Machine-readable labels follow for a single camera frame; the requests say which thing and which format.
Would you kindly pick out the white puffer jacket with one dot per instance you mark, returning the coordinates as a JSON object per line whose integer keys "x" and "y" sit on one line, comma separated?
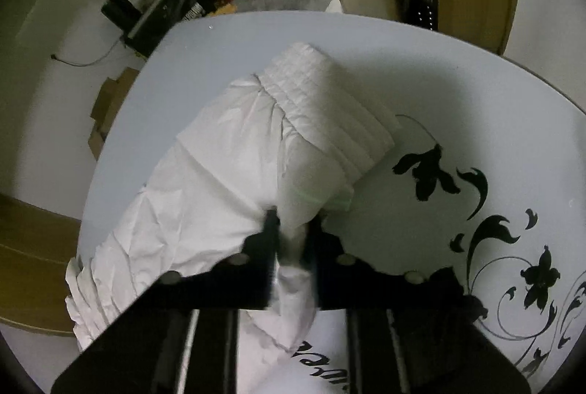
{"x": 219, "y": 174}

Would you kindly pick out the flat cardboard box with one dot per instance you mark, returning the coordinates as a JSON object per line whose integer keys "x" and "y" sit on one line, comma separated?
{"x": 96, "y": 142}

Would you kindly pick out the wooden wardrobe panel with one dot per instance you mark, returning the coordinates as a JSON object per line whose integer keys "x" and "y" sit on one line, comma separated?
{"x": 32, "y": 256}

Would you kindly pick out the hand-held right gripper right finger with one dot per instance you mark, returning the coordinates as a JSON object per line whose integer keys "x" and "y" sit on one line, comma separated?
{"x": 334, "y": 284}

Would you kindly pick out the open cardboard box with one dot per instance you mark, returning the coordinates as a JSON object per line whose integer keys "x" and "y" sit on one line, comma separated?
{"x": 112, "y": 94}

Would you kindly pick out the black printed box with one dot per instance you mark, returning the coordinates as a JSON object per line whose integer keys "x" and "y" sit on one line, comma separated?
{"x": 162, "y": 11}

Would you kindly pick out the black cylinder speaker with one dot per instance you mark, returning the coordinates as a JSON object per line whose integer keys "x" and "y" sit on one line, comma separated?
{"x": 116, "y": 9}

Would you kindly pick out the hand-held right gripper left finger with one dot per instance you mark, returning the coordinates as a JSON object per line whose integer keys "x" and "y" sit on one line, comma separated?
{"x": 256, "y": 279}

